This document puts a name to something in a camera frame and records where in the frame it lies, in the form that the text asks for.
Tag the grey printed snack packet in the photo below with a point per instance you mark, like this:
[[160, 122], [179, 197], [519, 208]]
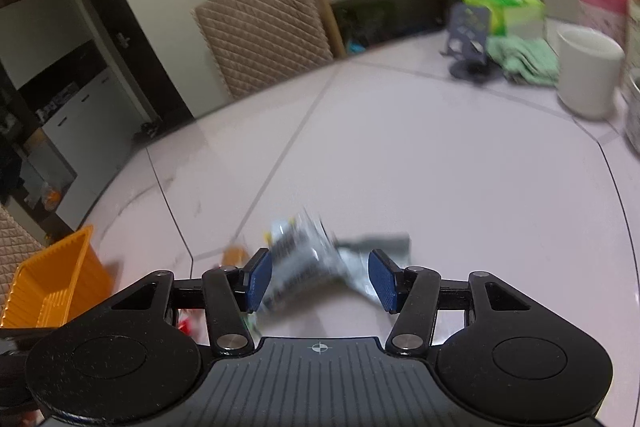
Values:
[[305, 252]]

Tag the white cup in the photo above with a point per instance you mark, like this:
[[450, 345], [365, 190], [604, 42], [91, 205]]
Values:
[[585, 82]]

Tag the orange plastic basket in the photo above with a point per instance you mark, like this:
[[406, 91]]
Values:
[[50, 277]]

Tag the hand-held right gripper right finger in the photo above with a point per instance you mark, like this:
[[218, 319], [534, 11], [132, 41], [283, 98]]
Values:
[[382, 279]]

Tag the green cloth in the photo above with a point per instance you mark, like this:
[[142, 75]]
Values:
[[525, 59]]

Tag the grey phone stand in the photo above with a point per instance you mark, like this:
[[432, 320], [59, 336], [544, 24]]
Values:
[[467, 32]]

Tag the green tissue box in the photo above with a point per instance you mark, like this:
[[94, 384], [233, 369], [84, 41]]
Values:
[[520, 17]]

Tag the pink container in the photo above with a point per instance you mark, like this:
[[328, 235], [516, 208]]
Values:
[[600, 2]]

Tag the red snack packet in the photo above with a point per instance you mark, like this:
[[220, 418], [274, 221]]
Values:
[[186, 323]]

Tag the small brown snack packet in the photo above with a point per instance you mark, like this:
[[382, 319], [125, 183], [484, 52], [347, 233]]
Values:
[[234, 255]]

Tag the white cabinet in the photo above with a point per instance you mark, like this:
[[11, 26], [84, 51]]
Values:
[[90, 122]]

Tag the beige quilted chair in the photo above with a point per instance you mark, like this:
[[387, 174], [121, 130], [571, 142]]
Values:
[[260, 32], [15, 242]]

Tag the dark wooden door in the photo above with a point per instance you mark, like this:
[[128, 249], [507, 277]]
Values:
[[140, 47]]

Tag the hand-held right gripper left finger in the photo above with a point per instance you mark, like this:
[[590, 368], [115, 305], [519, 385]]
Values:
[[260, 279]]

